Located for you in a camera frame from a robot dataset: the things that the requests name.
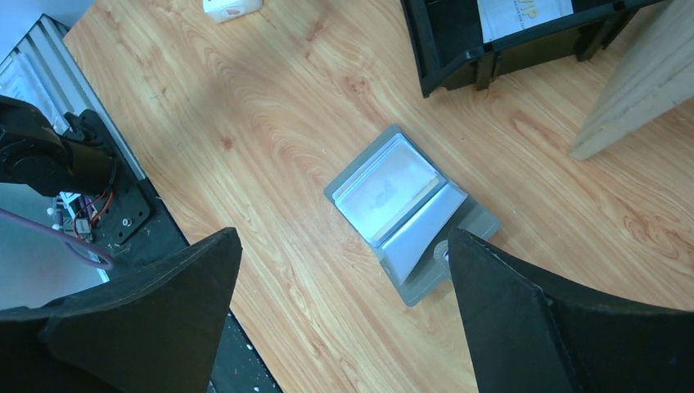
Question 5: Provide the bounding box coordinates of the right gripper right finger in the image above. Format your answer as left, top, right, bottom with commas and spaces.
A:
448, 229, 693, 392

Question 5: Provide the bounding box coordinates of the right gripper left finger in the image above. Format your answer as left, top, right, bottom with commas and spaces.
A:
1, 228, 242, 392

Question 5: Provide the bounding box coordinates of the white pink card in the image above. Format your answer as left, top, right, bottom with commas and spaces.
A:
201, 0, 264, 24

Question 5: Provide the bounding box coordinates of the black organizer tray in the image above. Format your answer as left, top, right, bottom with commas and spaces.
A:
401, 1, 650, 97

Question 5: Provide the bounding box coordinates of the grey card in tray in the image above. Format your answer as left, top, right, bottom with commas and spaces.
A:
477, 0, 574, 43

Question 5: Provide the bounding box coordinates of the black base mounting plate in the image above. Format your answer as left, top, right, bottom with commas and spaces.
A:
64, 109, 281, 392

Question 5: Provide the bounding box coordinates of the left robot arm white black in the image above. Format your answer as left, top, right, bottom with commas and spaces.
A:
1, 96, 117, 197

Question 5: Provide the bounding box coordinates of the aluminium frame rail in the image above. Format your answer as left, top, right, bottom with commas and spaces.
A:
1, 14, 147, 180

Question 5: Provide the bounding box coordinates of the wooden shelf unit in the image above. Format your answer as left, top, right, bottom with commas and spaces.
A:
569, 1, 693, 160

